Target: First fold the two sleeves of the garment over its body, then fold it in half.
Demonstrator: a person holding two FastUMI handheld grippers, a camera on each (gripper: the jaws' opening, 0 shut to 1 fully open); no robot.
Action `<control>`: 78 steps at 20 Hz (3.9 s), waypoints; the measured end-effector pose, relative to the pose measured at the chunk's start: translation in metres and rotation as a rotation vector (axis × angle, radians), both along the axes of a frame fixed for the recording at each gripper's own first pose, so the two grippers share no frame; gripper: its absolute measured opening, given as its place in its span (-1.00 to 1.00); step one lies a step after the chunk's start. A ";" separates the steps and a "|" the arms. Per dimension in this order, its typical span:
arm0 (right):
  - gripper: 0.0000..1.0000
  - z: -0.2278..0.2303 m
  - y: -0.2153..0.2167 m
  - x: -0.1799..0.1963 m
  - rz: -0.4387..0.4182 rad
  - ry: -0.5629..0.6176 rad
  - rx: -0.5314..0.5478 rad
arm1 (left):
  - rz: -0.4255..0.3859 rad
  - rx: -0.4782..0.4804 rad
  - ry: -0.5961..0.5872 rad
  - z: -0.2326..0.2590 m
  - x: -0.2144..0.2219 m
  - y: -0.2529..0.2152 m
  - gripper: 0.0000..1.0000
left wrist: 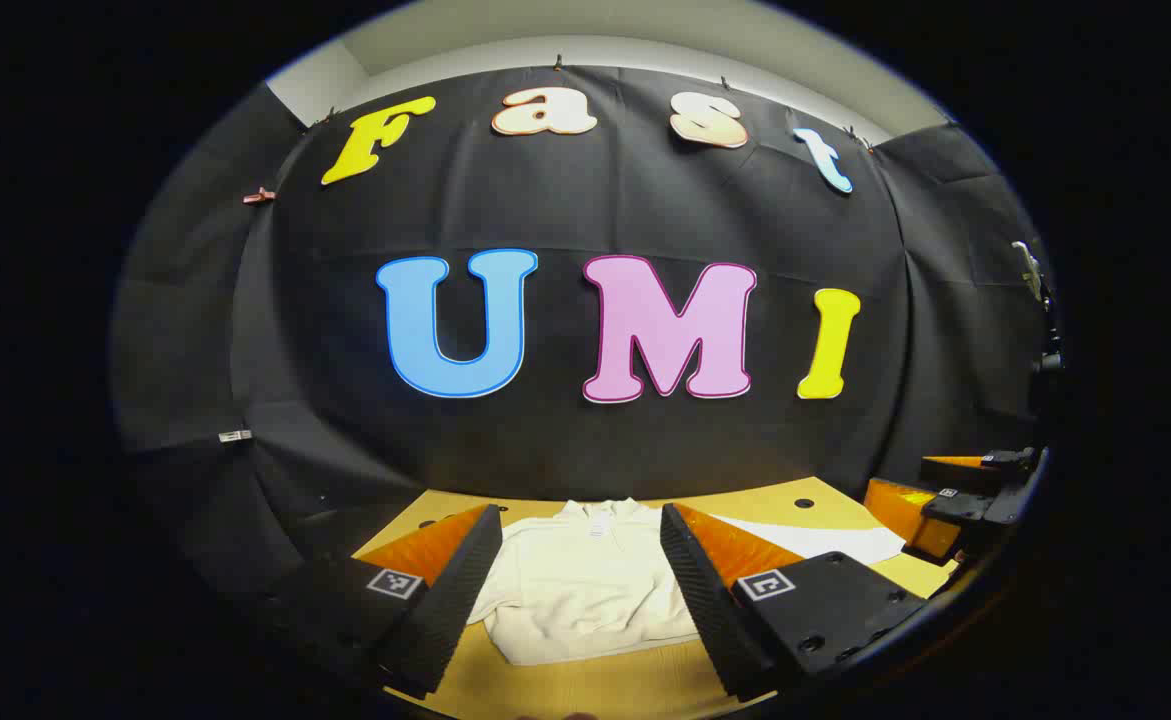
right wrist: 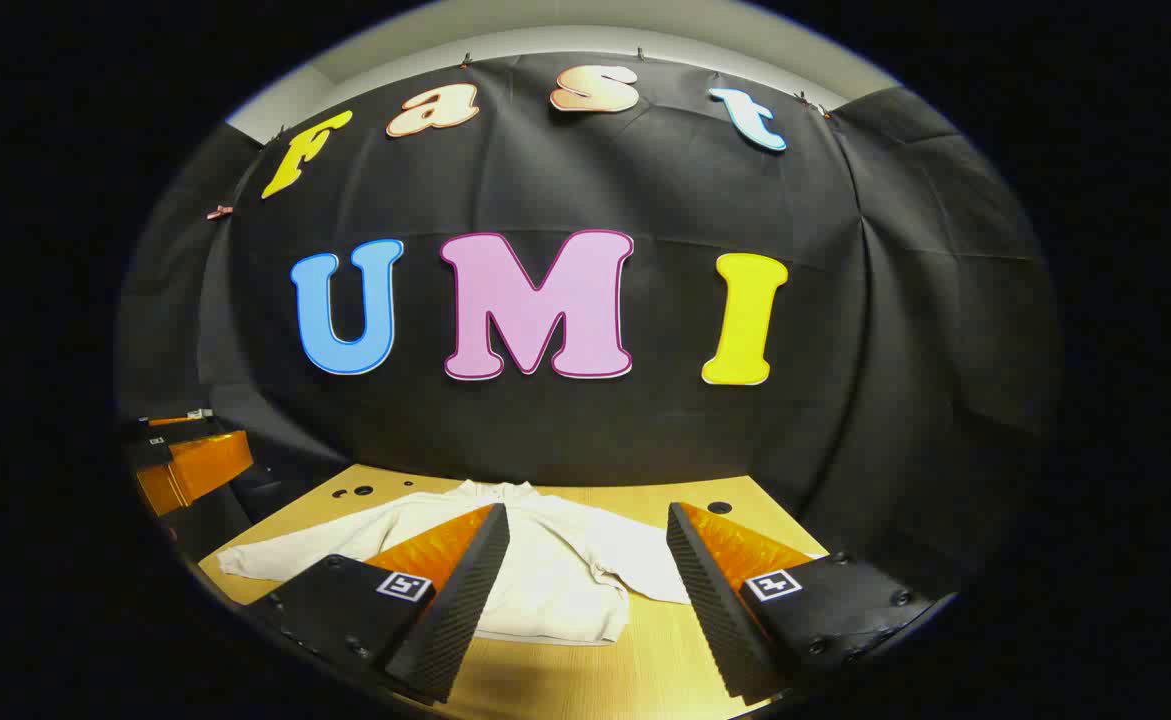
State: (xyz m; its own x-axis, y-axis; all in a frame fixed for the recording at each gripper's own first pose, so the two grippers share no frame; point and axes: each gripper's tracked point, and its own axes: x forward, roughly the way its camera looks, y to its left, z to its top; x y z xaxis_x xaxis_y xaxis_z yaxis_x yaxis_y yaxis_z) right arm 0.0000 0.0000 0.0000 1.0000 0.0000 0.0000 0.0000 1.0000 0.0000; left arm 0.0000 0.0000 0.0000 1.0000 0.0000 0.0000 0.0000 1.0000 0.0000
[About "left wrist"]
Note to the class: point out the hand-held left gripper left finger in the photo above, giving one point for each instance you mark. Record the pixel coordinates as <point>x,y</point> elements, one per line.
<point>450,600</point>

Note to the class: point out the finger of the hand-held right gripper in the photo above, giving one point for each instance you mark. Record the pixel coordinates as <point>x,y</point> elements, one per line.
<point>960,505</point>
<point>1005,461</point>

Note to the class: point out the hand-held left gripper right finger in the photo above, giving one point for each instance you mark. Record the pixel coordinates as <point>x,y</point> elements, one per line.
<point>705,600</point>

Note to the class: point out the cream sweater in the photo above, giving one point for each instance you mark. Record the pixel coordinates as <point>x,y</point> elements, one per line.
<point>585,590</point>

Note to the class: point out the black backdrop cloth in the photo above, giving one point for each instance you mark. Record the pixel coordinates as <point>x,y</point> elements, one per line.
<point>545,440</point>

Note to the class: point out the silver cloth clip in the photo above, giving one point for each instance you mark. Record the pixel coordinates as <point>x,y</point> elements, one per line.
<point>235,436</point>

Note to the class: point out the red cloth clip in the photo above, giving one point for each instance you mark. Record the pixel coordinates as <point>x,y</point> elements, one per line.
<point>258,196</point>

